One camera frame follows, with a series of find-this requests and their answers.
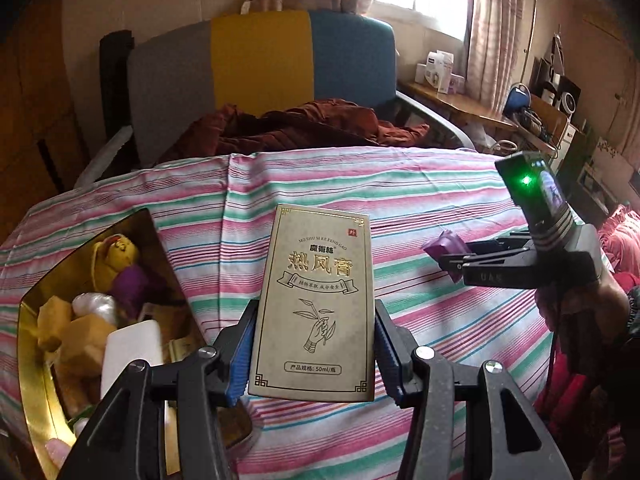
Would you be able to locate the small white box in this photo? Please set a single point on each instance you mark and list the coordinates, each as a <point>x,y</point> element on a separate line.
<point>422,72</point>

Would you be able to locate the yellow knit sock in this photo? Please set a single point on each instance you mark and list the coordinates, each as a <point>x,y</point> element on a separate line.
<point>117,255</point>

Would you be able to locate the red quilt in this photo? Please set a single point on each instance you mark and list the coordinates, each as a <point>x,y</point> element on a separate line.
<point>565,410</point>

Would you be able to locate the person's right forearm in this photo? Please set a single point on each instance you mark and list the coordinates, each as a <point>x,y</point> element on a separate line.
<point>625,370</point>

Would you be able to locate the clear bag of white cotton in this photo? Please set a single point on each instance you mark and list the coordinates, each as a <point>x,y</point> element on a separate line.
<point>95,307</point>

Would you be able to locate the tall white box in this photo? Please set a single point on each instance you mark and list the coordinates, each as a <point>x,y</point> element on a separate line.
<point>440,67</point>

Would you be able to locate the yellow sponge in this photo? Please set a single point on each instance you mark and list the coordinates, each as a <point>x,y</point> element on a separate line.
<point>52,320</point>
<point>75,395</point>
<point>82,347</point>

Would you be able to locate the beige cardboard box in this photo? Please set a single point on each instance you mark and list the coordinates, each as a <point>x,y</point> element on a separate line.
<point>617,165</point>

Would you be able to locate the blue pouch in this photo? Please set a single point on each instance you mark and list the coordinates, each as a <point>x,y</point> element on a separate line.
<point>517,102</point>

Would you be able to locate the black box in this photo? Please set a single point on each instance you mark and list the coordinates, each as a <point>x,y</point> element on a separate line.
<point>562,92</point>

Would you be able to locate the person's right hand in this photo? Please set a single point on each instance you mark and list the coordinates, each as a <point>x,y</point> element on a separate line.
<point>600,305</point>

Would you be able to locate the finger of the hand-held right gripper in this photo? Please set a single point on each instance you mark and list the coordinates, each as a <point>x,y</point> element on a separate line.
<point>495,275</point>
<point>500,246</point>

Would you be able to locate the pale purple box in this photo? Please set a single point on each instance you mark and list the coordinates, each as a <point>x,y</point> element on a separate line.
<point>456,83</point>

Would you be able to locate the wooden side desk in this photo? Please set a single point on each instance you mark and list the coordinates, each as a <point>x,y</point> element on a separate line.
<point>465,107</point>

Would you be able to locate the wooden crate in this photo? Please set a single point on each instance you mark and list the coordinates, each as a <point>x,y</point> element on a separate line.
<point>547,120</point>

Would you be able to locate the white foam block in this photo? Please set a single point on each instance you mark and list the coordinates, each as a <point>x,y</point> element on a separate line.
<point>132,347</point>

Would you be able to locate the grey yellow blue chair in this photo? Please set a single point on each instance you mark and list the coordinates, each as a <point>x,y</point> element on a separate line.
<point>260,60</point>

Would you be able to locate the pink blanket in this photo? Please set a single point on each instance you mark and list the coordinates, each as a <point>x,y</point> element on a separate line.
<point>620,240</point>

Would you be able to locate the beige carton box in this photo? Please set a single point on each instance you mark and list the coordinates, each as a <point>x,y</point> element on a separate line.
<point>310,310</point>

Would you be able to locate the gold metal tin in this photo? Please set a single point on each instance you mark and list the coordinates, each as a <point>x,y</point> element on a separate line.
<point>30,360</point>

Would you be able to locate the wooden wardrobe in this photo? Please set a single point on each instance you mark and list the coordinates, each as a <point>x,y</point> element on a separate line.
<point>35,110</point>

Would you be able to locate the red-brown blanket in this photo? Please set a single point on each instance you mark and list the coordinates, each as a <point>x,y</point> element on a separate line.
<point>310,125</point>

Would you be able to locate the pink hair roller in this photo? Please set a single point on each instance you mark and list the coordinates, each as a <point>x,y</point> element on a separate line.
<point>57,452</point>

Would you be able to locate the metal pole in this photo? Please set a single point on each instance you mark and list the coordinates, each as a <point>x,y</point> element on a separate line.
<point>532,35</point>

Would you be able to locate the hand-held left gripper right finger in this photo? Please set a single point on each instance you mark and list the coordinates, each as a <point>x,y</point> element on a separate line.
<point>392,360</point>

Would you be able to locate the purple packet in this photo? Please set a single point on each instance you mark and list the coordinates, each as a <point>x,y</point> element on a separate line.
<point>132,285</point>
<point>447,245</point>

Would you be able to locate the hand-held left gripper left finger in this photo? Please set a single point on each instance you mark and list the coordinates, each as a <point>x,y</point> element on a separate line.
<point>242,360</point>

